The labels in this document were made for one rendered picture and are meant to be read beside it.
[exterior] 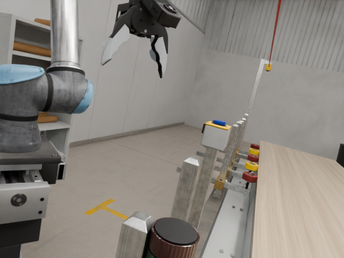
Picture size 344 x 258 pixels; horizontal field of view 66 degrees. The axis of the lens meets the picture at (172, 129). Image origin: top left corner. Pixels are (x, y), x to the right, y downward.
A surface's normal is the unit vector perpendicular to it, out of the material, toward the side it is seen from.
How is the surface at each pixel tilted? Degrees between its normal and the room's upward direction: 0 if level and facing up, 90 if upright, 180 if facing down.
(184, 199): 90
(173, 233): 0
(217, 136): 90
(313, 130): 90
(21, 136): 72
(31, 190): 90
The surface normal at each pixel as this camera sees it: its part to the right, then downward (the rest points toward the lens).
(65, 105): 0.54, 0.62
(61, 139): -0.39, 0.09
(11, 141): 0.47, -0.04
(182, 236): 0.22, -0.96
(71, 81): 0.65, -0.11
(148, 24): 0.58, 0.28
